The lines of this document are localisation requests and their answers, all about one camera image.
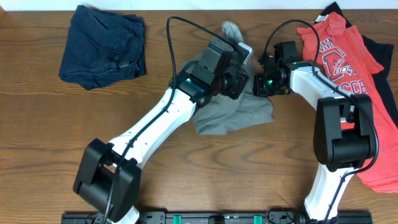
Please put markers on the black garment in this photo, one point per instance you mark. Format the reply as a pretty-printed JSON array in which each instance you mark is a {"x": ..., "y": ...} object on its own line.
[{"x": 385, "y": 68}]

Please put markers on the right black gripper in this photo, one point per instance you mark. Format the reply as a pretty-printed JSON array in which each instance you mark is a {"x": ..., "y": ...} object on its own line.
[{"x": 259, "y": 89}]

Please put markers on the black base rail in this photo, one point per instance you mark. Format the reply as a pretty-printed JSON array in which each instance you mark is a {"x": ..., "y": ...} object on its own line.
[{"x": 272, "y": 217}]

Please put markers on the grey khaki shorts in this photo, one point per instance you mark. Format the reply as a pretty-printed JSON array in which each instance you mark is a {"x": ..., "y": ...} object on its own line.
[{"x": 223, "y": 115}]

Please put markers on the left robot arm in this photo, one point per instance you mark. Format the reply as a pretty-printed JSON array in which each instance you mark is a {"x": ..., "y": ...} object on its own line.
[{"x": 109, "y": 174}]

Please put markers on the folded navy blue shorts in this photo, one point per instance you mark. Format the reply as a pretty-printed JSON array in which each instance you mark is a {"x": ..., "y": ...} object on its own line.
[{"x": 103, "y": 48}]

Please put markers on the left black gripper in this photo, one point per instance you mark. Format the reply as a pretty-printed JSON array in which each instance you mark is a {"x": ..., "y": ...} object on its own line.
[{"x": 240, "y": 84}]

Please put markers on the red soccer t-shirt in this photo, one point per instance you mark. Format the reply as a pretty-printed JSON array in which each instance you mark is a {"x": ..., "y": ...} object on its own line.
[{"x": 382, "y": 176}]

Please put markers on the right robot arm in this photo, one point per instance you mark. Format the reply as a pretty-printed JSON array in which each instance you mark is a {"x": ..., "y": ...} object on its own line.
[{"x": 344, "y": 133}]

